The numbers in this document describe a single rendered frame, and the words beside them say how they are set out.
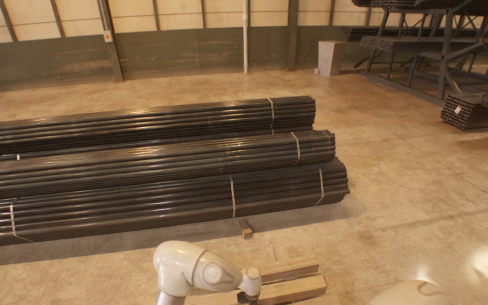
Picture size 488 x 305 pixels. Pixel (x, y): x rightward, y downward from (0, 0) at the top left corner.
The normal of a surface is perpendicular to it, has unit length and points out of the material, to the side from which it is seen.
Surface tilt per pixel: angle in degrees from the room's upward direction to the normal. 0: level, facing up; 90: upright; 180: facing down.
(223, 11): 90
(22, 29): 90
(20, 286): 0
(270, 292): 0
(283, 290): 0
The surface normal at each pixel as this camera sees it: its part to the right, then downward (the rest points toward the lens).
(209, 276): -0.06, -0.46
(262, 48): 0.18, 0.48
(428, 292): 0.14, -0.94
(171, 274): -0.29, -0.25
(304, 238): -0.02, -0.87
